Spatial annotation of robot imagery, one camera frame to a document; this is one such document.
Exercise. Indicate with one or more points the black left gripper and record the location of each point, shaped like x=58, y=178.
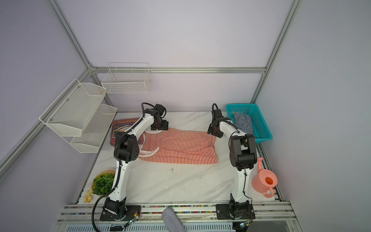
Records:
x=164, y=126

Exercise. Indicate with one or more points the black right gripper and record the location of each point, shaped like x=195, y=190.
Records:
x=210, y=131

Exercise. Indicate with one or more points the navy white striped tank top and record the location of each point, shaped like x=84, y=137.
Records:
x=243, y=122

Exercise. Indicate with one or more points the red white striped tank top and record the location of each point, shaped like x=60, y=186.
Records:
x=178, y=147

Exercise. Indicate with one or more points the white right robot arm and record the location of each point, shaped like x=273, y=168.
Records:
x=243, y=157

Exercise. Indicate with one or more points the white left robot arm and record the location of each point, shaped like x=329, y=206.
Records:
x=126, y=152

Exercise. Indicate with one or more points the folded red graphic tank top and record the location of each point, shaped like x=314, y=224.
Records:
x=120, y=125

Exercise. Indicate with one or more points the teal plastic basket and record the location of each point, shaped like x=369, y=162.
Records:
x=260, y=127

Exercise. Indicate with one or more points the pink watering can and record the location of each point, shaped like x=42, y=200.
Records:
x=264, y=181

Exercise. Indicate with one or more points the green potted plant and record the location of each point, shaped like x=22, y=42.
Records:
x=103, y=183

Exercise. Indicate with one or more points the grey foam microphone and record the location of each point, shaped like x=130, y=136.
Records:
x=171, y=221

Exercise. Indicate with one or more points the yellow toy on floor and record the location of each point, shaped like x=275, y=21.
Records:
x=87, y=198

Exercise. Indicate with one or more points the white wire wall basket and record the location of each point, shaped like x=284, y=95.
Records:
x=127, y=78

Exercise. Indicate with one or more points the white mesh wall shelf lower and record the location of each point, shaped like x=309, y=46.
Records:
x=96, y=131

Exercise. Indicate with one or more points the white mesh wall shelf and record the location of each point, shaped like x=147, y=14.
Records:
x=96, y=131
x=70, y=114

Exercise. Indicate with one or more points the white mesh wall shelf upper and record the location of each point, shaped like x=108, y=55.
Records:
x=70, y=114

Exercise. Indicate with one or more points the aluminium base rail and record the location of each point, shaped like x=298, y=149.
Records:
x=192, y=217

